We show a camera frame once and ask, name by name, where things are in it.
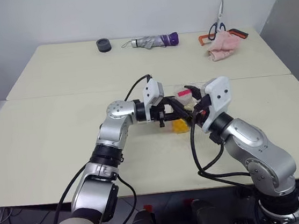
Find black handled scissors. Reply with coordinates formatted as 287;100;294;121
203;0;229;41

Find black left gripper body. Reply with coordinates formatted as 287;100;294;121
148;95;178;130

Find dark grey round cylinder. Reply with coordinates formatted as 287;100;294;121
95;37;113;55

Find clear bottle with orange drink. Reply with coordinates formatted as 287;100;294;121
167;82;203;136

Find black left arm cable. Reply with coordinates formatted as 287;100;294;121
35;73;170;224

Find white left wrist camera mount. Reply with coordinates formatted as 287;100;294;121
140;77;169;124

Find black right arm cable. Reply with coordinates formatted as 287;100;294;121
186;106;253;192

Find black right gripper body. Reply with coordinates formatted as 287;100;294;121
189;85;214;126

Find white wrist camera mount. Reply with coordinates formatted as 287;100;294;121
195;75;236;134
140;77;169;124

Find orange black hand saw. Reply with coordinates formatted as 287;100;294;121
197;26;250;48

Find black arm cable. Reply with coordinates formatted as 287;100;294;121
35;73;170;224
186;106;253;192

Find crumpled pink cloth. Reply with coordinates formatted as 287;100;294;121
204;28;244;64

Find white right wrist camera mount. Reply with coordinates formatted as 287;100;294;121
195;75;236;134

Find folded silver purple umbrella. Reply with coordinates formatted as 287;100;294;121
120;31;181;53

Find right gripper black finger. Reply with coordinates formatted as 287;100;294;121
188;105;203;122
183;83;203;102

